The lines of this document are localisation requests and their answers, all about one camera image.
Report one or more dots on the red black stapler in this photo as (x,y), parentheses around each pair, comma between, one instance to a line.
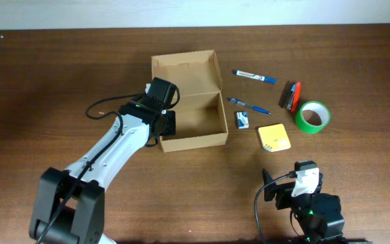
(291,96)

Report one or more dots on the green tape roll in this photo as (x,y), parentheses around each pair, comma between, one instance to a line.
(312,117)

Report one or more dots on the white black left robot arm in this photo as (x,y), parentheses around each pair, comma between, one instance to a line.
(69,206)

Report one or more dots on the blue ballpoint pen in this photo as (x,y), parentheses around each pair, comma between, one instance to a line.
(255,108)

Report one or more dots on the blue white staples box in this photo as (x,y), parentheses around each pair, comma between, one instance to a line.
(242,120)

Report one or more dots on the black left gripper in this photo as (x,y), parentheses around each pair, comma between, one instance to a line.
(168,123)

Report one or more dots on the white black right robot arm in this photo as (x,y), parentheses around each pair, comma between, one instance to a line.
(318,214)

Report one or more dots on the blue white marker pen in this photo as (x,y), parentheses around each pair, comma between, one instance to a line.
(254,76)

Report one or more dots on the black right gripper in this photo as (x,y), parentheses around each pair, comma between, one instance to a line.
(284,195)

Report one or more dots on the brown cardboard box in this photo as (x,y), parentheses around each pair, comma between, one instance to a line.
(199,113)

